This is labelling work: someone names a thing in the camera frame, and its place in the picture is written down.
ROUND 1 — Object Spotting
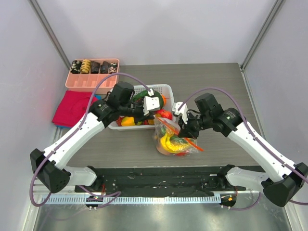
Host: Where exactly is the white slotted cable duct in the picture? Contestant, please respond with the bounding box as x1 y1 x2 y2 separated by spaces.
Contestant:
46 194 221 205

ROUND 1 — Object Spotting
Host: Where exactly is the dark sushi piece one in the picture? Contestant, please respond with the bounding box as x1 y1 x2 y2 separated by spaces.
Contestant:
70 60 82 74

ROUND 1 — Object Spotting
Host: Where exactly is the yellow banana bunch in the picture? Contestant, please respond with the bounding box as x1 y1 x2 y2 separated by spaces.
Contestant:
159 133 190 154

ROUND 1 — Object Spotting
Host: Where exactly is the dark cake piece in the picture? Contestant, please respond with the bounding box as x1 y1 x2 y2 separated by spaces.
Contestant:
90 61 101 74

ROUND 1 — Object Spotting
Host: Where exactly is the pink divided tray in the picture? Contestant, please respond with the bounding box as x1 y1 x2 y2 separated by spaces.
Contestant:
65 58 120 92

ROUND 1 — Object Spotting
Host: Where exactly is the yellow spiral pastry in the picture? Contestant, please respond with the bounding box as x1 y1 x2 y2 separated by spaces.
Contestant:
80 59 91 74

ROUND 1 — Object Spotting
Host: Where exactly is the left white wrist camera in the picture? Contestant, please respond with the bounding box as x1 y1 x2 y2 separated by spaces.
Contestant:
143 89 161 115

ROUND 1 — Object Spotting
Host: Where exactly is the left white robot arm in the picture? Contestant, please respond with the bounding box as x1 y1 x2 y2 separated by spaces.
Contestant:
30 82 161 193

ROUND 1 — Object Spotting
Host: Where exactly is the blue folded cloth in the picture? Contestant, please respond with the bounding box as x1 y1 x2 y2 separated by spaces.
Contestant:
54 94 102 128

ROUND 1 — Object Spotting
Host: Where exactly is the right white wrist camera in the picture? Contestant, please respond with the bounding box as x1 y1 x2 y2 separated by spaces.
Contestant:
172 102 188 124

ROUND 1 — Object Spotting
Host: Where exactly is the red apple front right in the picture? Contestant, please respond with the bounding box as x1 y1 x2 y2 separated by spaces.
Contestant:
156 109 173 120

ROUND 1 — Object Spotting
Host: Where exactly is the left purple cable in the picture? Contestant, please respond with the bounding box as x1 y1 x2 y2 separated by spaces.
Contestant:
29 73 154 209

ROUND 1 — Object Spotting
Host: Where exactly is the white plastic basket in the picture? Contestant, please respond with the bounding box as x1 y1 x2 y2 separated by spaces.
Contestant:
108 84 174 131

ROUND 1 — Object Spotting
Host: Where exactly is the clear zip top bag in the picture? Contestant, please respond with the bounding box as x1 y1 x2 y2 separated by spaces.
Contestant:
153 117 204 156

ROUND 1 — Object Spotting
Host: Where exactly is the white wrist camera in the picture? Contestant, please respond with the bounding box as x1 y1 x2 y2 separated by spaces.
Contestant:
172 102 188 124
143 89 161 115

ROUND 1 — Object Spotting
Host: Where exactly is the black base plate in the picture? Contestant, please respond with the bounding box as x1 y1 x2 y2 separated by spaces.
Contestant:
87 167 245 197

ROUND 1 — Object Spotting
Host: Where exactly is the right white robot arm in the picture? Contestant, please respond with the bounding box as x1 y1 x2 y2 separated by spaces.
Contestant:
172 93 308 207

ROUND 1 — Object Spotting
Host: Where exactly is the magenta folded cloth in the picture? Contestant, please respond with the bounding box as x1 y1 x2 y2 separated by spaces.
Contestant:
52 90 91 128

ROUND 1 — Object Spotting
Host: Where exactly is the long green cucumber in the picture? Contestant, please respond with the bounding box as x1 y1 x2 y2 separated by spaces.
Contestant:
132 90 149 102

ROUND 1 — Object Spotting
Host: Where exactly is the small green cucumber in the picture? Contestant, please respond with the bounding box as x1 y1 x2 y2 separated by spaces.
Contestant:
170 135 188 144

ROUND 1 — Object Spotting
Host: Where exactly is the dark sushi piece two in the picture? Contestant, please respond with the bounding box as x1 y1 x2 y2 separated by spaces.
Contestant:
100 61 110 74

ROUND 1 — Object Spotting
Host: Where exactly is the dark sushi piece three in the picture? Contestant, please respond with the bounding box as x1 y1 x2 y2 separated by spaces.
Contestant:
108 62 118 74

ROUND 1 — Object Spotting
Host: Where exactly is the small orange fruit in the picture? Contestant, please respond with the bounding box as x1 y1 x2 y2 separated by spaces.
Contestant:
161 95 167 104

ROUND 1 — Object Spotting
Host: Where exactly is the dark green avocado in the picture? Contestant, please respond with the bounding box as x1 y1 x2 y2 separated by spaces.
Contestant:
154 91 165 108

